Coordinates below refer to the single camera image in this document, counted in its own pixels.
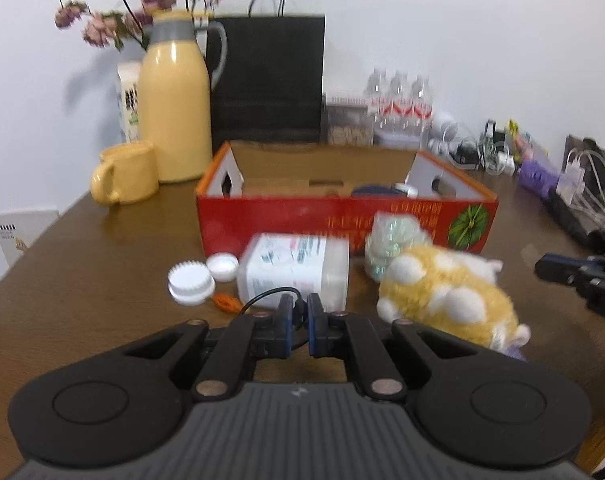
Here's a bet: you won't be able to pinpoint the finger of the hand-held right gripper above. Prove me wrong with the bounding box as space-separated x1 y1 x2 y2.
535 254 588 287
579 252 605 286

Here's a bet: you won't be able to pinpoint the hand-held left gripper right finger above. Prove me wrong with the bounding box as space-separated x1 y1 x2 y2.
306 292 475 403

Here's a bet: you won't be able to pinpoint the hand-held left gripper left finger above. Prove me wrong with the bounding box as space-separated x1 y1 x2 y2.
125 294 296 402

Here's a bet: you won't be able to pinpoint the black cable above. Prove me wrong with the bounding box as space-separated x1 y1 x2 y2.
237 286 308 351

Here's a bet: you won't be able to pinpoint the white round lid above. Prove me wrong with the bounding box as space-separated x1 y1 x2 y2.
206 254 239 283

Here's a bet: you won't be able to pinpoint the red cardboard box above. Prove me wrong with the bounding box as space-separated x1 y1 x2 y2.
195 141 499 256

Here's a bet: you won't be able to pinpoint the yellow white plush toy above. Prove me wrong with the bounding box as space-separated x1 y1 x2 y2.
376 245 532 351

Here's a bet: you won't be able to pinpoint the navy zip case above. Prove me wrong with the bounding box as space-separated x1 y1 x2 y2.
351 184 400 198

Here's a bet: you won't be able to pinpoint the small orange tag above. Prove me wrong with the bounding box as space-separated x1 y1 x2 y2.
210 292 243 313

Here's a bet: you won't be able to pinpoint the white plastic bottle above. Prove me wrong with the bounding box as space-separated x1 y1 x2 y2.
236 232 350 311

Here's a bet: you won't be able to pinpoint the purple packet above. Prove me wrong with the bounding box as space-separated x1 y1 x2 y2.
518 156 565 196

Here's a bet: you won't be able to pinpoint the white ribbed bottle cap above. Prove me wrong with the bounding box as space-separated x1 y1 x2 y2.
167 260 216 307

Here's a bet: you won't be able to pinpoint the dark upright board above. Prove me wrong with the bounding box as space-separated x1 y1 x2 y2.
565 134 605 186

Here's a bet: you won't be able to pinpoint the colourful snack bag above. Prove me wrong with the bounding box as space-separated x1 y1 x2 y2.
506 120 550 161

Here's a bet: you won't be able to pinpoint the white round device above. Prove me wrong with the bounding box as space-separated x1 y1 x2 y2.
429 110 455 153

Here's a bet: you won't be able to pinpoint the clear container of seeds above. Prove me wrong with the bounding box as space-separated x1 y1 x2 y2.
325 102 375 147

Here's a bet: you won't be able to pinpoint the white rectangular tin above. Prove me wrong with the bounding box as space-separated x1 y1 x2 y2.
372 127 423 150

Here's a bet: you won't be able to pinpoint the clear water bottle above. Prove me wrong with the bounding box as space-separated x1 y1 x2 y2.
365 69 390 128
409 75 434 146
387 71 413 131

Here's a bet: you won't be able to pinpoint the yellow mug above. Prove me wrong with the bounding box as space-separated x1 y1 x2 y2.
90 141 160 206

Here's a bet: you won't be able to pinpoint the yellow thermos jug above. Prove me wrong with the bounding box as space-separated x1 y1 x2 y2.
137 10 228 183

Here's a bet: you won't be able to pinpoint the black paper bag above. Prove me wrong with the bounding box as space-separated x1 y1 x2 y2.
205 0 327 153

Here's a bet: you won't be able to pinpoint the white printed carton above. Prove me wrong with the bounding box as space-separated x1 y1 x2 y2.
116 61 143 143

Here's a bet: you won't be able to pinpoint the white printed box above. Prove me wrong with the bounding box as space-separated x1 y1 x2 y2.
0 208 60 268

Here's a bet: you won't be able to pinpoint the dried pink flowers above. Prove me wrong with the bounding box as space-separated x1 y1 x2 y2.
54 0 228 53

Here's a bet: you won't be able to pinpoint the white charging cable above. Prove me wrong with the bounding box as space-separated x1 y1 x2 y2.
557 147 605 221

